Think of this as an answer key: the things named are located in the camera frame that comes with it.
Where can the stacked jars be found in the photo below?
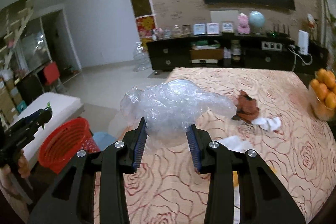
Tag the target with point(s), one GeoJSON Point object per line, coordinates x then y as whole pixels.
{"type": "Point", "coordinates": [236, 52]}

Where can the red plastic mesh basket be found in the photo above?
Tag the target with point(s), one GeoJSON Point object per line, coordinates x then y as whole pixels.
{"type": "Point", "coordinates": [60, 145]}

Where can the clear large water bottle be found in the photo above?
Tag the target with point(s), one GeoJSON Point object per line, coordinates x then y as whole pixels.
{"type": "Point", "coordinates": [143, 58]}

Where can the glass bowl of oranges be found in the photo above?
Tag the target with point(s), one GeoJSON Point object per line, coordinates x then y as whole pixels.
{"type": "Point", "coordinates": [325, 85]}

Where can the white wall panel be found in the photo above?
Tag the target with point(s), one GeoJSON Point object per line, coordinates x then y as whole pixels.
{"type": "Point", "coordinates": [220, 16]}

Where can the white power strip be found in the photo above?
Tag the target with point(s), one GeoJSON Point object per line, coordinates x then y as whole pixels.
{"type": "Point", "coordinates": [272, 45]}

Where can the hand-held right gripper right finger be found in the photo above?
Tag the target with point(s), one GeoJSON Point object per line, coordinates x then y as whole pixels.
{"type": "Point", "coordinates": [193, 148]}

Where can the beige curtain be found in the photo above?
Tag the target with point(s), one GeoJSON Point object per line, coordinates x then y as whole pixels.
{"type": "Point", "coordinates": [325, 3]}

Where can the green and white papers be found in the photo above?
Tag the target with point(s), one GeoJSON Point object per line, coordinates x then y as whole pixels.
{"type": "Point", "coordinates": [204, 44]}

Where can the pale blue globe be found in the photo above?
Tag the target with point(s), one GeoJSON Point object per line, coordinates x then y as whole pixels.
{"type": "Point", "coordinates": [256, 20]}

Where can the red chair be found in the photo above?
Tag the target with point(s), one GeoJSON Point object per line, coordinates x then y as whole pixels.
{"type": "Point", "coordinates": [51, 73]}

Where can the white set-top box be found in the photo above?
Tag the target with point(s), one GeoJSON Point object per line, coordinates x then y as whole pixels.
{"type": "Point", "coordinates": [204, 61]}

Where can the person's left hand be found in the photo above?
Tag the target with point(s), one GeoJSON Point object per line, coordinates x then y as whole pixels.
{"type": "Point", "coordinates": [24, 163]}

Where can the white crumpled tissue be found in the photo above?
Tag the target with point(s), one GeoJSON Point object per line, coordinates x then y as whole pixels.
{"type": "Point", "coordinates": [267, 124]}

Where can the clear plastic bag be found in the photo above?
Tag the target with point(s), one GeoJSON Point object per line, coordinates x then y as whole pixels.
{"type": "Point", "coordinates": [170, 103]}

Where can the brown paper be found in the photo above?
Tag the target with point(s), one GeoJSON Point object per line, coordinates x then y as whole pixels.
{"type": "Point", "coordinates": [246, 107]}

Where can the white upright device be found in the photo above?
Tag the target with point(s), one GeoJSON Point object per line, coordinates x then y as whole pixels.
{"type": "Point", "coordinates": [303, 43]}

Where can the black television cabinet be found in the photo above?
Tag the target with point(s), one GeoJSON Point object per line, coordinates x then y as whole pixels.
{"type": "Point", "coordinates": [178, 56]}

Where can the white photo frame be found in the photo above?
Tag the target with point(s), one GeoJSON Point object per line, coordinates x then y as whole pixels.
{"type": "Point", "coordinates": [227, 27]}
{"type": "Point", "coordinates": [212, 28]}
{"type": "Point", "coordinates": [199, 29]}

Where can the stack of cardboard boxes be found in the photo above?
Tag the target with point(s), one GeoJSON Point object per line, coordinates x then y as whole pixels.
{"type": "Point", "coordinates": [10, 100]}

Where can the light blue plastic stool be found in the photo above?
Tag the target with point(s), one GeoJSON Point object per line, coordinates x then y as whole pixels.
{"type": "Point", "coordinates": [103, 138]}

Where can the glass fruit bowl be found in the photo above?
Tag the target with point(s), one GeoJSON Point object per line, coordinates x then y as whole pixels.
{"type": "Point", "coordinates": [319, 109]}

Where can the pink plush toy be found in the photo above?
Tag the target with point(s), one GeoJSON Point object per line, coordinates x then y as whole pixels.
{"type": "Point", "coordinates": [243, 24]}

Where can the rose patterned tablecloth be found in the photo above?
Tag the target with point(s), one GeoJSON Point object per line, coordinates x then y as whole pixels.
{"type": "Point", "coordinates": [288, 150]}

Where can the wooden staircase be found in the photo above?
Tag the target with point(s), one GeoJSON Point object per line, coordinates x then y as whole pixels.
{"type": "Point", "coordinates": [18, 27]}

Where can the yellow paper piece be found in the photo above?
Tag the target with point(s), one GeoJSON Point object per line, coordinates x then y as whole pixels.
{"type": "Point", "coordinates": [235, 179]}

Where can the small green scrap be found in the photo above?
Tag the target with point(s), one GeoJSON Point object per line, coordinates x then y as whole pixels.
{"type": "Point", "coordinates": [48, 106]}

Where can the red festive wall poster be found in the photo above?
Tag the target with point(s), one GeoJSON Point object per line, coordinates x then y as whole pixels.
{"type": "Point", "coordinates": [145, 27]}

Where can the white cat figurine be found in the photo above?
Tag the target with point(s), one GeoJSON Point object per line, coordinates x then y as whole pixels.
{"type": "Point", "coordinates": [311, 21]}

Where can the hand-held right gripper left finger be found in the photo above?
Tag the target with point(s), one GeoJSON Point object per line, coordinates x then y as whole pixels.
{"type": "Point", "coordinates": [139, 145]}

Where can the black chair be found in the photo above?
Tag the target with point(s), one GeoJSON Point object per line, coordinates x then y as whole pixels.
{"type": "Point", "coordinates": [32, 90]}

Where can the white security camera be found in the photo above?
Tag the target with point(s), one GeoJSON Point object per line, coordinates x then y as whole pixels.
{"type": "Point", "coordinates": [154, 33]}

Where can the white paper sheet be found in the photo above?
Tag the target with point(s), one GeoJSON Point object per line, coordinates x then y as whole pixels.
{"type": "Point", "coordinates": [233, 144]}

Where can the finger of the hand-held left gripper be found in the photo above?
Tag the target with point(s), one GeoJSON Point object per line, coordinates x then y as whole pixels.
{"type": "Point", "coordinates": [43, 117]}
{"type": "Point", "coordinates": [31, 116]}

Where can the black router with antennas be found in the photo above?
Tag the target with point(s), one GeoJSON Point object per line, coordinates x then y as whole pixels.
{"type": "Point", "coordinates": [278, 34]}

